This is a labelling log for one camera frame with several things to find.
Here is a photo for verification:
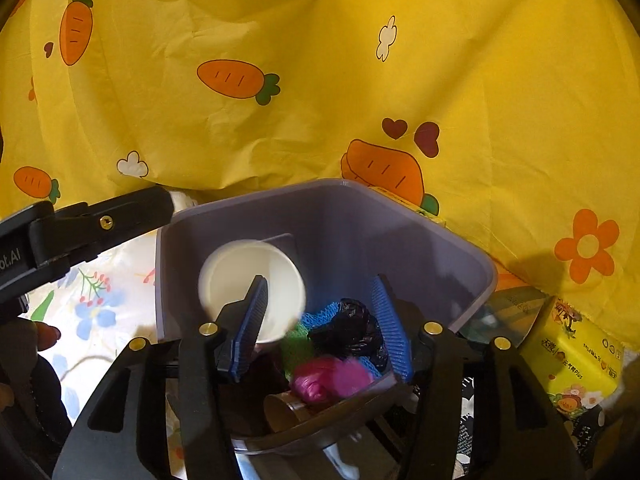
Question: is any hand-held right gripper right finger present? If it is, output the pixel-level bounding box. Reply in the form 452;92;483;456
371;274;586;480

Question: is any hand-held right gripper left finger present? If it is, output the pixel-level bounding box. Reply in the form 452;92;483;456
52;275;269;480

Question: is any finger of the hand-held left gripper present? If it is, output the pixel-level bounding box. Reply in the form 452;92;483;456
29;186;173;267

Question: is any white grid paper cup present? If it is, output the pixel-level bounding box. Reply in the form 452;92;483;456
197;239;307;357

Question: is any black plastic bag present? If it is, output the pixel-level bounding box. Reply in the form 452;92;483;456
307;297;391;366

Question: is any green mesh sponge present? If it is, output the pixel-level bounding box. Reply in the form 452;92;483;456
279;321;316;383

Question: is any blue mesh sponge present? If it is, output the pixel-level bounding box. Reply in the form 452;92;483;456
300;301;388;378

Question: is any pink plastic bag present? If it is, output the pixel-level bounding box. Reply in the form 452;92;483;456
292;355;376;403

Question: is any orange paper cup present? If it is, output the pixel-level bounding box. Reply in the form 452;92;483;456
263;391;313;434

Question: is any grey plastic bin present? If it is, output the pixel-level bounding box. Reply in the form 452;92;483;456
154;177;499;456

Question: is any person's left hand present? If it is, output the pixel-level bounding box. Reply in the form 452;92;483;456
36;321;62;353

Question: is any floral printed tablecloth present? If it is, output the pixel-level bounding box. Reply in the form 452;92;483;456
15;240;201;480

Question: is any green patterned packet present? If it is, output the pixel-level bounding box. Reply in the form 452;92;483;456
460;285;548;346

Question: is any yellow tissue pack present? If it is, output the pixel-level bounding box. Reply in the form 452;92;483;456
519;296;626;417

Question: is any black printed bag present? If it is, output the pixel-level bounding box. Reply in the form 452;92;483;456
450;380;640;480

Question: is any yellow carrot print curtain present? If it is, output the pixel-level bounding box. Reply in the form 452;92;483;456
0;0;640;321

